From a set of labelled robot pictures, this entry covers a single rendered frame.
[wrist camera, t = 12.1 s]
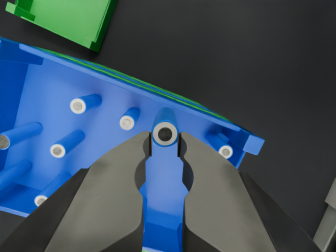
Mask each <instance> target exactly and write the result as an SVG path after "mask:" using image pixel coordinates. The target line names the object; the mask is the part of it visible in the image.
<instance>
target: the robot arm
mask: <svg viewBox="0 0 336 252"><path fill-rule="evenodd" d="M152 146H153V140H152V132H150V131H142V132H140V133H139V134H137V135H135V136H133V137H132V138H130V139H128V140H126V141H124V142H123V143H121V144H119V145H117V146H116V147H114V148H112V149H111V150H109V151H108V152H107V153H105V154H104V155H102V156H101V157H100V158H99V159H97V160H96V161H95V162H94V163H93V164H92V165H91V166H90V167H89V168H81V169H80V170H79V171H77V172H76V173H75V174H74V175H73V176H72V177H71V178H70V179H68V180H67V181H66V182H65V183H64V184H63V185H62V186H61V187H60V188H58V189H57V190H56V191H55V192H54V193H53V194H52V195H51V196H50V197H48V198H47V199H46V200H45V201H44V202H43V203H42V204H41V205H39V206H38V207H37V208H36V209H35V210H34V211H33V212H32V213H31V214H29V215H28V216H27V217H26V218H25V219H24V220H23V221H22V222H21V223H20V224H19V225H18V226H17V227H16V228H15V229H14V230H13V231H12V232H11V233H10V234H9V235H8V236H7V238H6V239H5V240H4V241H3V242H2V243H1V244H0V252H142V249H143V237H144V206H143V196H142V195H141V193H140V192H139V190H140V188H141V186H142V185H143V184H144V183H145V181H146V161H147V159H148V158H149V157H151V156H152ZM177 157H179V158H180V159H181V161H182V162H183V172H182V183H183V184H184V185H185V187H186V188H187V190H188V194H187V195H186V196H185V198H184V206H183V217H182V227H181V231H182V251H183V252H322V251H321V250H320V249H319V247H318V246H317V245H316V244H315V242H314V241H313V240H312V239H311V237H310V236H309V235H308V234H307V233H306V232H305V231H304V230H303V228H302V227H301V226H300V225H299V224H298V223H297V222H296V221H295V220H294V219H293V218H292V217H291V216H290V215H289V214H288V213H287V212H286V211H285V210H284V209H283V208H282V207H281V206H280V205H279V204H278V203H277V202H276V201H275V200H274V199H273V198H272V197H271V196H270V195H269V194H268V193H267V192H266V191H265V190H264V189H263V188H262V187H261V186H260V185H259V184H258V183H257V182H256V181H255V180H254V179H253V178H252V177H251V176H250V175H249V174H248V173H247V172H239V170H238V169H237V168H236V167H235V166H234V165H233V164H232V163H231V162H229V161H228V160H227V159H226V158H225V157H224V156H222V155H221V154H220V153H219V152H217V151H216V150H214V149H213V148H211V147H210V146H208V145H207V144H205V143H203V142H202V141H200V140H199V139H197V138H196V137H194V136H192V135H191V134H189V133H188V132H180V133H178V140H177Z"/></svg>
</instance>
